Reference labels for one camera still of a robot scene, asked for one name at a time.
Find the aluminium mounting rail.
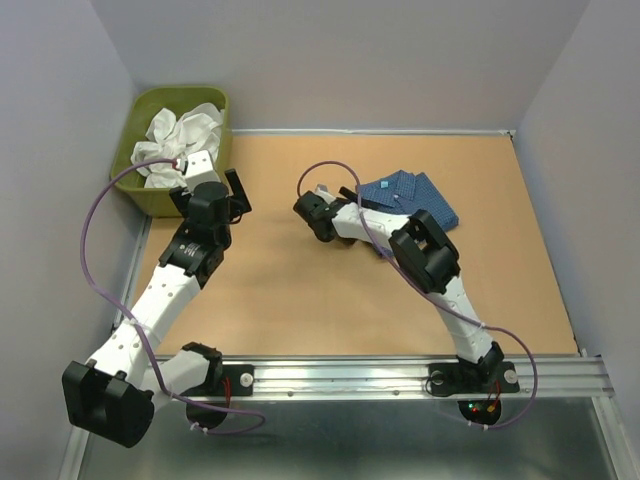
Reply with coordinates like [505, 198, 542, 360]
[62, 241, 638, 479]

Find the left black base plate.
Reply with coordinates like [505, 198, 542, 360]
[180, 362, 255, 397]

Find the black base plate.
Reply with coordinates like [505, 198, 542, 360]
[180, 362, 255, 397]
[426, 361, 520, 397]

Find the blue checkered long sleeve shirt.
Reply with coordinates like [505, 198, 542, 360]
[360, 170, 459, 232]

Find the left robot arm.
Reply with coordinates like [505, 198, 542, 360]
[62, 169, 255, 448]

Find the green plastic bin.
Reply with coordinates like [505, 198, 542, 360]
[111, 85, 232, 218]

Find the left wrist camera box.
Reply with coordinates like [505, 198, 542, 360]
[173, 150, 220, 193]

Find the white crumpled shirt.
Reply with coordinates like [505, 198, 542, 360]
[130, 103, 225, 167]

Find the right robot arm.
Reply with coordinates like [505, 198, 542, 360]
[293, 186, 504, 390]

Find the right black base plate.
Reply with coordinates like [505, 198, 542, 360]
[426, 361, 520, 397]

